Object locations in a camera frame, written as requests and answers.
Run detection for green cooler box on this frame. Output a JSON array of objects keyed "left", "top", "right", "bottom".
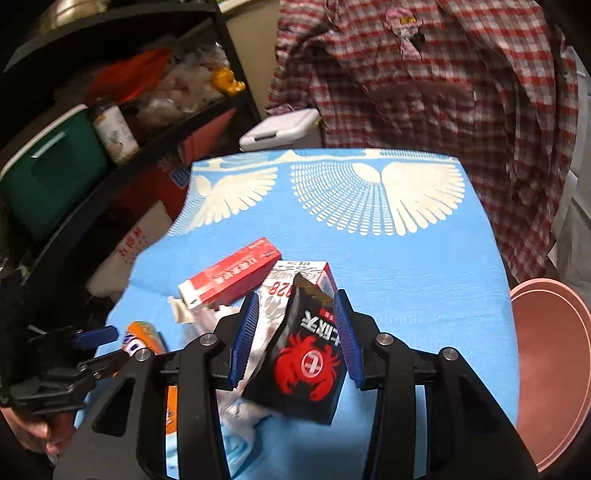
[{"left": 0, "top": 105, "right": 112, "bottom": 241}]

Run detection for orange red bag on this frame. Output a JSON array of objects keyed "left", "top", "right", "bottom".
[{"left": 85, "top": 48, "right": 171, "bottom": 104}]

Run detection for orange snack packet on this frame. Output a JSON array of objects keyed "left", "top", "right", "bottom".
[{"left": 126, "top": 322, "right": 180, "bottom": 435}]

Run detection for pink plastic basin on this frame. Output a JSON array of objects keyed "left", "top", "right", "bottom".
[{"left": 510, "top": 277, "right": 591, "bottom": 474}]

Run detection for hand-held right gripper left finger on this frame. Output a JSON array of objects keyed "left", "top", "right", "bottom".
[{"left": 53, "top": 292, "right": 260, "bottom": 480}]

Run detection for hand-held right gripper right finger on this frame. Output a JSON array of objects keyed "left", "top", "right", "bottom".
[{"left": 333, "top": 290, "right": 541, "bottom": 480}]

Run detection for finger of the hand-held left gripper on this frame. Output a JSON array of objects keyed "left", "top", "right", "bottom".
[
  {"left": 76, "top": 349, "right": 132, "bottom": 381},
  {"left": 69, "top": 325, "right": 120, "bottom": 348}
]

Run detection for blue tablecloth with white print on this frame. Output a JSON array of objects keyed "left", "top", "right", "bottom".
[{"left": 74, "top": 148, "right": 520, "bottom": 480}]

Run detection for white lidded bin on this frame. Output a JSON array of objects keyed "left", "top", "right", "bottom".
[{"left": 239, "top": 108, "right": 321, "bottom": 153}]

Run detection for white sack with red print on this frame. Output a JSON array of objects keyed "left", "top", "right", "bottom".
[{"left": 88, "top": 200, "right": 176, "bottom": 296}]

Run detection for white box with red print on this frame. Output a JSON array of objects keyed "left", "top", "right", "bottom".
[{"left": 270, "top": 260, "right": 339, "bottom": 298}]

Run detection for black shelf rack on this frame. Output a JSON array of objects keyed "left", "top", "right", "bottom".
[{"left": 0, "top": 0, "right": 264, "bottom": 324}]

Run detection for clear plastic bags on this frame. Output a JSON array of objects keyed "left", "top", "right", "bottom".
[{"left": 136, "top": 44, "right": 232, "bottom": 127}]

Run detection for red plaid shirt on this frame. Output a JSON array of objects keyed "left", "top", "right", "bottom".
[{"left": 265, "top": 0, "right": 580, "bottom": 284}]

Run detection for white printed carton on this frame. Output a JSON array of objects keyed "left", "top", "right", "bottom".
[{"left": 92, "top": 104, "right": 139, "bottom": 166}]

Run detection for person's left hand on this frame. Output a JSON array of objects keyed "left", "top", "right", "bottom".
[{"left": 0, "top": 405, "right": 78, "bottom": 464}]

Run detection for red and white box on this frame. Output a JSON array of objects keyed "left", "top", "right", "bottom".
[{"left": 178, "top": 237, "right": 282, "bottom": 311}]

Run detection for clear packet with blue mask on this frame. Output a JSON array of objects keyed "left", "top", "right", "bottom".
[{"left": 218, "top": 392, "right": 278, "bottom": 478}]

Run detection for grey cloth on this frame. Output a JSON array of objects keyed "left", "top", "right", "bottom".
[{"left": 551, "top": 60, "right": 591, "bottom": 296}]

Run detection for metal pot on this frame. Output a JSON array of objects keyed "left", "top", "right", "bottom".
[{"left": 37, "top": 0, "right": 134, "bottom": 33}]

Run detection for golden figurine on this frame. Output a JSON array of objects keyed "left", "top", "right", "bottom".
[{"left": 211, "top": 67, "right": 246, "bottom": 96}]

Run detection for black packet with red crab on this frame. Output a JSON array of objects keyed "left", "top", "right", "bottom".
[{"left": 241, "top": 272, "right": 347, "bottom": 426}]

